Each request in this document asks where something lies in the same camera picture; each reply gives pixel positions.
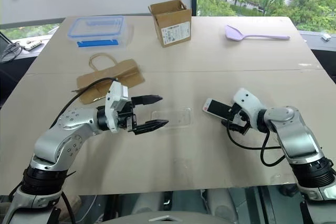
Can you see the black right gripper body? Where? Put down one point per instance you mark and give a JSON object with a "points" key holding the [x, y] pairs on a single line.
{"points": [[240, 123]]}

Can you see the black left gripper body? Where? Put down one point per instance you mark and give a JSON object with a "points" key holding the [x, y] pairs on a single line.
{"points": [[129, 119]]}

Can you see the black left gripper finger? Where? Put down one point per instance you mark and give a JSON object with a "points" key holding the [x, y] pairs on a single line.
{"points": [[151, 126], [148, 99]]}

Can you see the white smartphone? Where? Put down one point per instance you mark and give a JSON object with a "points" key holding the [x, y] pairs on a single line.
{"points": [[216, 108]]}

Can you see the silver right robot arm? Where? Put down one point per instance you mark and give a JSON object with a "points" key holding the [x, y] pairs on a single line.
{"points": [[296, 140]]}

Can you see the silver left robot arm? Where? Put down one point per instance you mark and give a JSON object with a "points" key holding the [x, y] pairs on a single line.
{"points": [[52, 140]]}

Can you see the clear plastic phone case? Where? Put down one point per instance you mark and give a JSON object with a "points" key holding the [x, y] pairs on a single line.
{"points": [[173, 117]]}

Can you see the brown paper bag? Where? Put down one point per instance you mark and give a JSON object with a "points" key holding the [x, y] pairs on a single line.
{"points": [[118, 73]]}

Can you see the open cardboard box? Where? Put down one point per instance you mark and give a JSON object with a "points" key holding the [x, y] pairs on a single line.
{"points": [[176, 30]]}

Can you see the lilac plastic spatula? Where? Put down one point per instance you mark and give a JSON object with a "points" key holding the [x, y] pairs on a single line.
{"points": [[233, 33]]}

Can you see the clear container with blue lid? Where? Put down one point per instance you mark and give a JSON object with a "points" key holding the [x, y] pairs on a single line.
{"points": [[97, 28]]}

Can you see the small white metal clip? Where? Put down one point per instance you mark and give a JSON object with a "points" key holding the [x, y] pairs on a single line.
{"points": [[326, 37]]}

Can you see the white power strip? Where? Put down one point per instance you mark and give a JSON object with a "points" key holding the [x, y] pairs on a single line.
{"points": [[32, 45]]}

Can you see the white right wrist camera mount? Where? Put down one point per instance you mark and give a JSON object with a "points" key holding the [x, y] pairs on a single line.
{"points": [[248, 100]]}

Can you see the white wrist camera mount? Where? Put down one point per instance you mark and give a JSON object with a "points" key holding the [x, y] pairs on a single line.
{"points": [[248, 100], [115, 95]]}

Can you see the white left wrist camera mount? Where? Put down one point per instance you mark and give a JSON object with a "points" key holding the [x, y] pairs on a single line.
{"points": [[115, 95]]}

